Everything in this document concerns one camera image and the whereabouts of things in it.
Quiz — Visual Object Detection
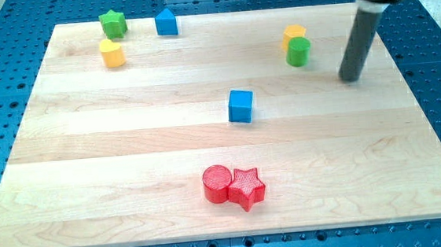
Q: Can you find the yellow hexagon block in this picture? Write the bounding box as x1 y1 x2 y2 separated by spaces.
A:
281 24 307 51

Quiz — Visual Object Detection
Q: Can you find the yellow heart block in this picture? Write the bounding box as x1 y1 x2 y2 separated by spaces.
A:
99 39 126 68

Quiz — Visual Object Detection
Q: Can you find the wooden board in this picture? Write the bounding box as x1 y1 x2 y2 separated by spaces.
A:
0 3 441 247

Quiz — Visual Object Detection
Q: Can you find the blue cube block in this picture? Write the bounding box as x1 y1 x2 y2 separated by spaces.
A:
228 90 253 124

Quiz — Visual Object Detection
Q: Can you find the red cylinder block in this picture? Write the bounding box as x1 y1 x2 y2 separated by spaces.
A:
202 164 232 204

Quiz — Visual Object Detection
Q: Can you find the red star block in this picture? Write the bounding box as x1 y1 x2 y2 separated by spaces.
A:
228 168 266 212

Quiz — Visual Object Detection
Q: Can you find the green cylinder block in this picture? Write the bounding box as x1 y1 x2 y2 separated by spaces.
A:
285 36 311 67

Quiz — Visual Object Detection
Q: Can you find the blue pentagon house block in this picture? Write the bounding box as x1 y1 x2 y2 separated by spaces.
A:
155 8 178 36

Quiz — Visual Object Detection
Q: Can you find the green star block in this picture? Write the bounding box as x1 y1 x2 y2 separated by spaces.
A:
98 9 128 39

